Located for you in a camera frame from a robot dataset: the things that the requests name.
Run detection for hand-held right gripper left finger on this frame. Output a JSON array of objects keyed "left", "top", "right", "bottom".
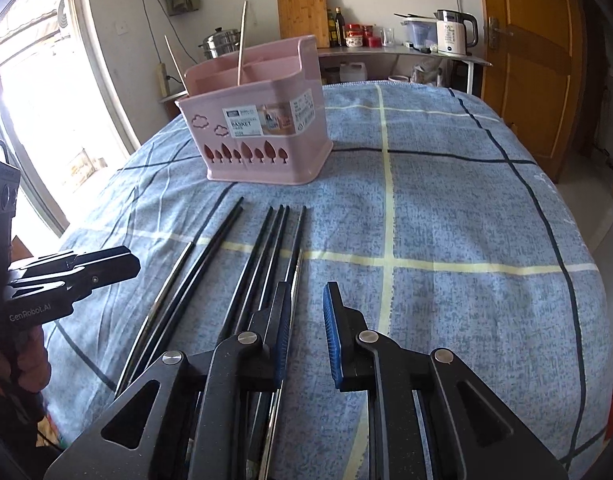
[{"left": 44, "top": 281, "right": 292, "bottom": 480}]

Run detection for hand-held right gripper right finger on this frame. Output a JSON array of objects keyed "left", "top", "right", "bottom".
[{"left": 323, "top": 281, "right": 570, "bottom": 480}]

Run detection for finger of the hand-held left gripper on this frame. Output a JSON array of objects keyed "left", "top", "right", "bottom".
[{"left": 9, "top": 246, "right": 140, "bottom": 306}]

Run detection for row of black chopsticks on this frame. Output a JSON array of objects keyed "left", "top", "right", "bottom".
[{"left": 115, "top": 196, "right": 307, "bottom": 480}]

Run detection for pink plastic utensil basket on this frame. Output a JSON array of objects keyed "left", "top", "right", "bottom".
[{"left": 175, "top": 35, "right": 334, "bottom": 182}]

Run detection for person's left hand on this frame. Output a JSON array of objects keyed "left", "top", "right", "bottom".
[{"left": 14, "top": 342, "right": 53, "bottom": 403}]

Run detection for wooden chopstick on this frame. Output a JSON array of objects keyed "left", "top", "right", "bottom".
[
  {"left": 164, "top": 35, "right": 190, "bottom": 97},
  {"left": 236, "top": 1, "right": 248, "bottom": 86}
]

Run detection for stainless steel steamer pot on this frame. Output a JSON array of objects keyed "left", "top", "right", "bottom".
[{"left": 198, "top": 27, "right": 242, "bottom": 60}]

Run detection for white plastic jug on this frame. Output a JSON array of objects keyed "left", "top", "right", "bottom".
[{"left": 339, "top": 61, "right": 367, "bottom": 84}]

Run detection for metal kitchen table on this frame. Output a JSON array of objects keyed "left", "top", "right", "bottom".
[{"left": 314, "top": 44, "right": 493, "bottom": 97}]

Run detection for bamboo cutting board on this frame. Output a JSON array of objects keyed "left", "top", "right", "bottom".
[{"left": 277, "top": 0, "right": 330, "bottom": 49}]

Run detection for white electric kettle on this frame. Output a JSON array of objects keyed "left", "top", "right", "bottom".
[{"left": 435, "top": 9, "right": 478, "bottom": 57}]

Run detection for brown wooden door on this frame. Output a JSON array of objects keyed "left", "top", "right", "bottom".
[{"left": 475, "top": 0, "right": 587, "bottom": 183}]

